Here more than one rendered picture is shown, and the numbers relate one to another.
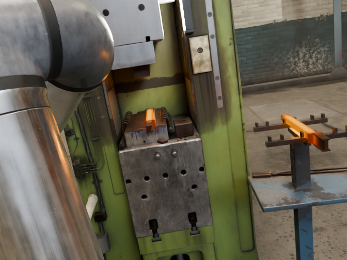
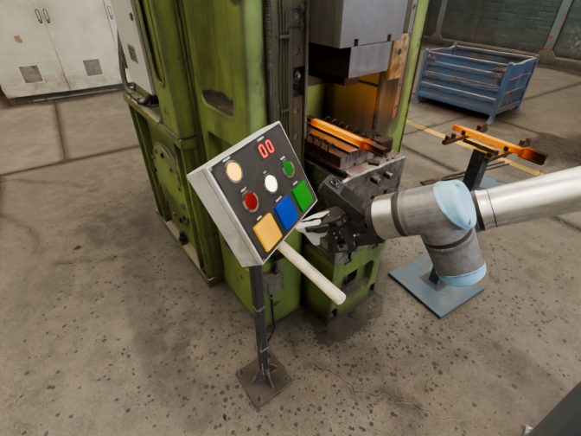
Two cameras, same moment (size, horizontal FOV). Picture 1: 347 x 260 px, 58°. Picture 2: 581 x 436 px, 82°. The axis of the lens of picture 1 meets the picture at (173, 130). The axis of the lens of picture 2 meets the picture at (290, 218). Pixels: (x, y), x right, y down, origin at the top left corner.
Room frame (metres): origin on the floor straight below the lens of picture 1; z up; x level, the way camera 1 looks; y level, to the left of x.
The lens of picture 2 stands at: (0.55, 1.07, 1.56)
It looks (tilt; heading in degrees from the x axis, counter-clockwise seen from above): 36 degrees down; 325
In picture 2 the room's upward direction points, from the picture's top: straight up
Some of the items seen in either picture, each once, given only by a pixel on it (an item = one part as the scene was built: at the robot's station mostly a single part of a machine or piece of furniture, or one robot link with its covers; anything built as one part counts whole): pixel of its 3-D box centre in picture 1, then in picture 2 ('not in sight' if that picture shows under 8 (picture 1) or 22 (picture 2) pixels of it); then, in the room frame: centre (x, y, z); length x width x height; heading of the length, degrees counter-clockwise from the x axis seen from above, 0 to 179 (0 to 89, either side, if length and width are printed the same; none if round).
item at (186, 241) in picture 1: (177, 239); (322, 254); (1.62, 0.08, 0.23); 0.55 x 0.37 x 0.47; 2
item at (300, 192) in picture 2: not in sight; (301, 195); (1.24, 0.54, 1.01); 0.07 x 0.05 x 0.07; 117
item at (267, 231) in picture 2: not in sight; (267, 232); (1.15, 0.72, 1.01); 0.07 x 0.05 x 0.07; 117
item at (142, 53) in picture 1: (134, 54); (328, 50); (1.61, 0.13, 1.32); 0.42 x 0.20 x 0.10; 2
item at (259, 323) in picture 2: not in sight; (258, 302); (1.31, 0.68, 0.54); 0.04 x 0.04 x 1.08; 2
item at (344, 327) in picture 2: not in sight; (343, 314); (1.36, 0.13, 0.01); 0.58 x 0.39 x 0.01; 92
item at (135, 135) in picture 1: (146, 124); (323, 139); (1.61, 0.13, 0.96); 0.42 x 0.20 x 0.09; 2
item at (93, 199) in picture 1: (84, 221); (303, 266); (1.30, 0.47, 0.62); 0.44 x 0.05 x 0.05; 2
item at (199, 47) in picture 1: (200, 54); (397, 57); (1.54, -0.18, 1.27); 0.09 x 0.02 x 0.17; 92
